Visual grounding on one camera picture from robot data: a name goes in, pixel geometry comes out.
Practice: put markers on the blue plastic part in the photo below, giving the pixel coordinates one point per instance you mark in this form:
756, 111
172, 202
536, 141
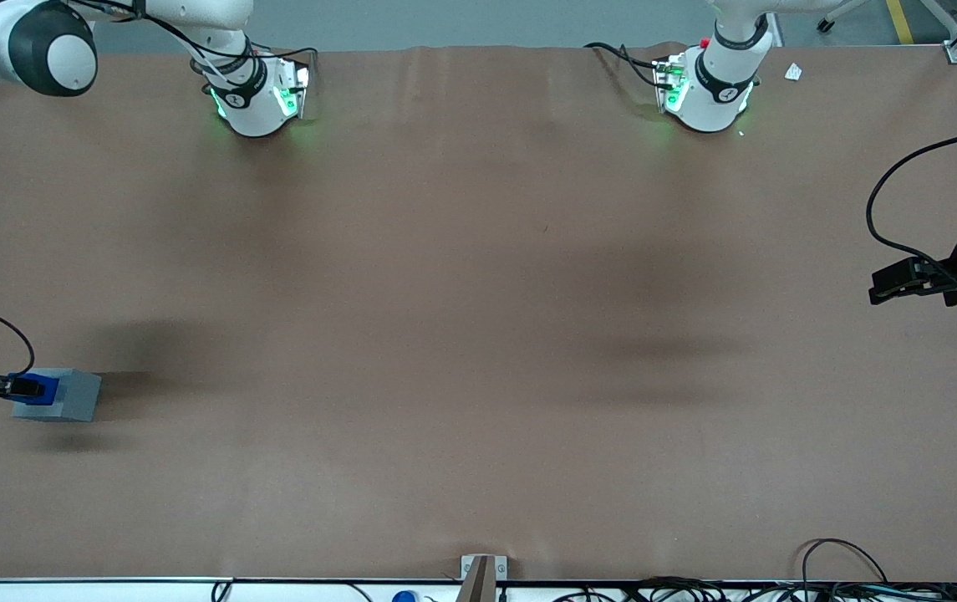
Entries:
50, 391

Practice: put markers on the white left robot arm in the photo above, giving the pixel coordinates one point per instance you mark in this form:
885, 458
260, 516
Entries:
712, 92

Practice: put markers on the gray square base block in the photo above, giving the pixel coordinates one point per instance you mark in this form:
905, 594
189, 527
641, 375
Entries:
77, 397

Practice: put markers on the white paper scrap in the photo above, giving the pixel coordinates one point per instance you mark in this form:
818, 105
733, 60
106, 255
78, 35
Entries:
793, 72

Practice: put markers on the chair leg with caster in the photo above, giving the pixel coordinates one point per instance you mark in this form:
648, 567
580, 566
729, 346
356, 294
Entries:
827, 23

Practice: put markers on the brown table cover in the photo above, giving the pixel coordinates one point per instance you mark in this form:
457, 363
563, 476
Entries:
478, 334

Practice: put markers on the blue round cap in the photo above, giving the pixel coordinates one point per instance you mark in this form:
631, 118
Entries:
404, 597

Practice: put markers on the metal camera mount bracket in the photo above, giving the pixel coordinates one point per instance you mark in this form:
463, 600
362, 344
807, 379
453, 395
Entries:
482, 573

